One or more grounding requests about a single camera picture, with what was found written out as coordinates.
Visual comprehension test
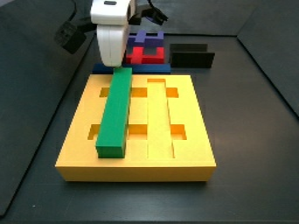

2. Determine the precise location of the purple forked block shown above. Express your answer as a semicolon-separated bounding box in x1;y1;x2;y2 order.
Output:
127;30;165;48

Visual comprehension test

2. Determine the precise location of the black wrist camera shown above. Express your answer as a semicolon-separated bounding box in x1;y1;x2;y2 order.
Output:
54;21;87;54

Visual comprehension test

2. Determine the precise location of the red forked block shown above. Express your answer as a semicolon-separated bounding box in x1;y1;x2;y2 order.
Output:
126;46;165;64

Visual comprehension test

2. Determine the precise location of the yellow slotted board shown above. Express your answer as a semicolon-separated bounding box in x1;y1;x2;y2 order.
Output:
55;74;217;182

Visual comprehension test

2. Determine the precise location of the green bar block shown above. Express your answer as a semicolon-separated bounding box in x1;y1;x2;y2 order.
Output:
97;67;133;158

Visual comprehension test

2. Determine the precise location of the blue bar block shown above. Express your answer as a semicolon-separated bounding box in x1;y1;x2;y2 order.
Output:
93;64;171;74

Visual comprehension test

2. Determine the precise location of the black angle bracket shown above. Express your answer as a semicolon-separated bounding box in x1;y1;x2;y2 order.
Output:
170;44;215;68

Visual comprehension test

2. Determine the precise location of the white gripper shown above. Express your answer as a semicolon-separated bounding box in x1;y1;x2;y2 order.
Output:
90;0;137;67

